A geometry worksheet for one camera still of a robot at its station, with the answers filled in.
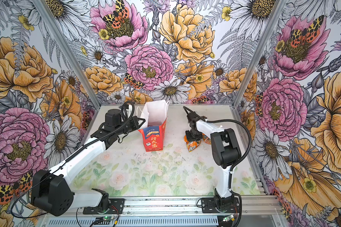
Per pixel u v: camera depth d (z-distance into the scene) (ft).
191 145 3.02
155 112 3.05
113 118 1.99
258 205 2.50
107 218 2.34
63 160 1.53
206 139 3.16
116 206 2.41
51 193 1.33
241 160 1.66
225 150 1.73
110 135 1.84
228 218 2.35
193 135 2.79
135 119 2.35
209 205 2.42
